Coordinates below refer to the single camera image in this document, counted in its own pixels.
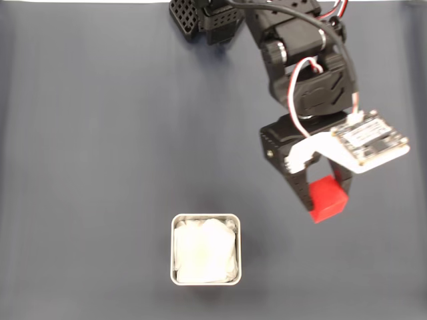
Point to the grey table mat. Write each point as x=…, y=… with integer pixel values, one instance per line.
x=100, y=166

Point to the red cube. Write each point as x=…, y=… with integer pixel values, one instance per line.
x=328, y=200

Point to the square metal box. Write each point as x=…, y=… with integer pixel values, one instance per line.
x=172, y=250

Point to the white tissue paper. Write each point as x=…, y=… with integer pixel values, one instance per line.
x=205, y=250

